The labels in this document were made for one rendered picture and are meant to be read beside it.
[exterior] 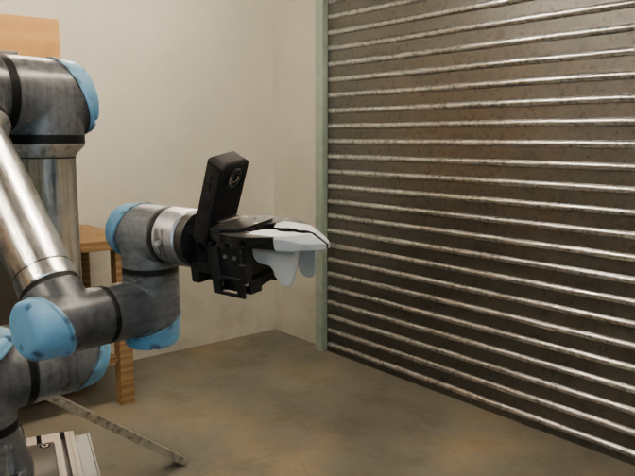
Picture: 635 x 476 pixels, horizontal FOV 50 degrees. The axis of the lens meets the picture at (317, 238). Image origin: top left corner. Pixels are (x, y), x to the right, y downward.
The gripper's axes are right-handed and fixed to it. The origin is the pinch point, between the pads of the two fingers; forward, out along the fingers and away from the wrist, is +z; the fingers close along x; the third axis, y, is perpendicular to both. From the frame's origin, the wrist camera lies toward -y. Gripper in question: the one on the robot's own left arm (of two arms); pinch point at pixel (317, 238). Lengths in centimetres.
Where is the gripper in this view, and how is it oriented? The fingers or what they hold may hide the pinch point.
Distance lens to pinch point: 72.0
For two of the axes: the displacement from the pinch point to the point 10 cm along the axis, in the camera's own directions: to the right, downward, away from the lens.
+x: -6.4, 2.5, -7.3
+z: 7.7, 1.0, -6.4
